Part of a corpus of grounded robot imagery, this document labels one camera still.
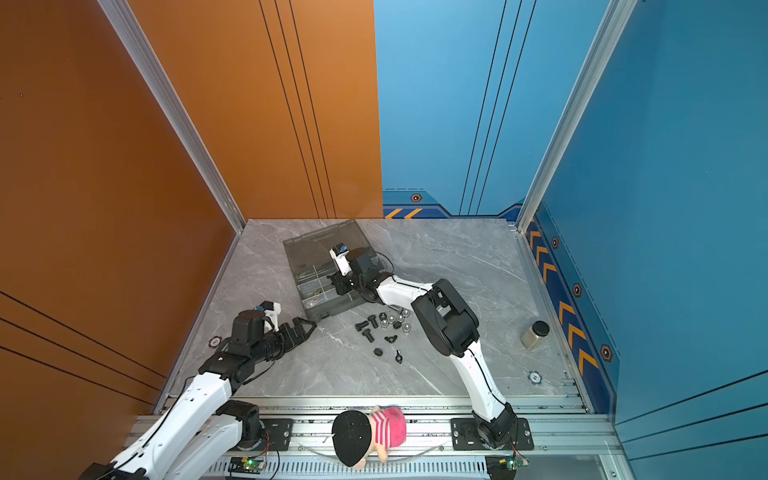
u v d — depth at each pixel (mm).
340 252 863
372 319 923
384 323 915
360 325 917
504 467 701
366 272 778
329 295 956
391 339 891
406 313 942
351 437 656
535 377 826
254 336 648
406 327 914
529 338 847
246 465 709
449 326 563
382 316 940
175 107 854
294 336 737
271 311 767
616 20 705
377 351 863
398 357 864
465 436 725
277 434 740
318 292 990
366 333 895
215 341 893
